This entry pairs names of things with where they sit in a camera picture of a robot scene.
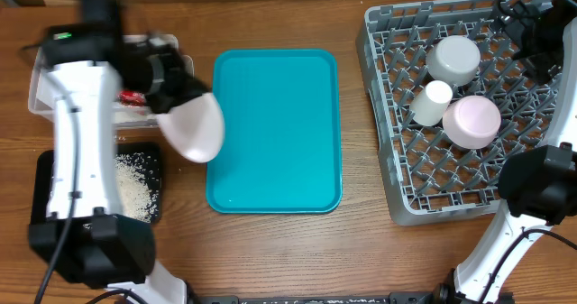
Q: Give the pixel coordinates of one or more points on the teal serving tray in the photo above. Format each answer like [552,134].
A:
[282,150]

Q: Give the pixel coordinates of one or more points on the clear plastic waste bin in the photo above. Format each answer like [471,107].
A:
[126,116]

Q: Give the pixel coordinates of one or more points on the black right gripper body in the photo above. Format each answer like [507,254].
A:
[539,38]

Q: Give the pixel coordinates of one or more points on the pink small bowl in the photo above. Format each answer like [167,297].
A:
[472,122]

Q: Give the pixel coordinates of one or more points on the grey-green small bowl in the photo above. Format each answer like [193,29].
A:
[454,60]

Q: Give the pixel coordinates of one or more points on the red snack wrapper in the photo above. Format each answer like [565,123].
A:
[130,98]

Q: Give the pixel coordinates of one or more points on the black rectangular tray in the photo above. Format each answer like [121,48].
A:
[44,176]

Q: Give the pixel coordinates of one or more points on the grey dishwasher rack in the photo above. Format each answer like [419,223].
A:
[427,178]

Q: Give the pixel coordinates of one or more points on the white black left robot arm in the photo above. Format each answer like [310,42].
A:
[85,236]

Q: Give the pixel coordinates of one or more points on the white plastic cup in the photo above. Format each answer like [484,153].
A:
[431,103]

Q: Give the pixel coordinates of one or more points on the large white plate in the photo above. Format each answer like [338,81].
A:
[195,129]

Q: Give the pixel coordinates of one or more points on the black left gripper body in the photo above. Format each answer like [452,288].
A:
[165,80]

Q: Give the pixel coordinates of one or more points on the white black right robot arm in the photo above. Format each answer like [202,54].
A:
[537,187]

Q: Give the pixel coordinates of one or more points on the pile of rice waste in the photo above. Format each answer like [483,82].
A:
[138,198]

